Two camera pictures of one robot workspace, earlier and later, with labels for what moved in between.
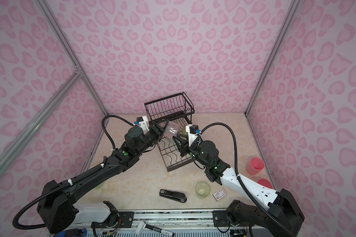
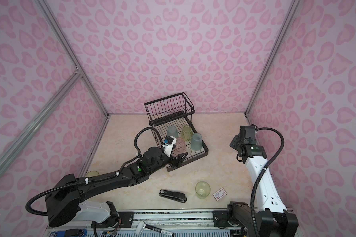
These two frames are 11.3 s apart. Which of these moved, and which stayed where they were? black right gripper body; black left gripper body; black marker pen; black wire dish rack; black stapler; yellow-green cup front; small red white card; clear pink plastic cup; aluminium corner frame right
Moved: black left gripper body; black right gripper body; clear pink plastic cup
Stayed: black stapler; small red white card; yellow-green cup front; black marker pen; black wire dish rack; aluminium corner frame right
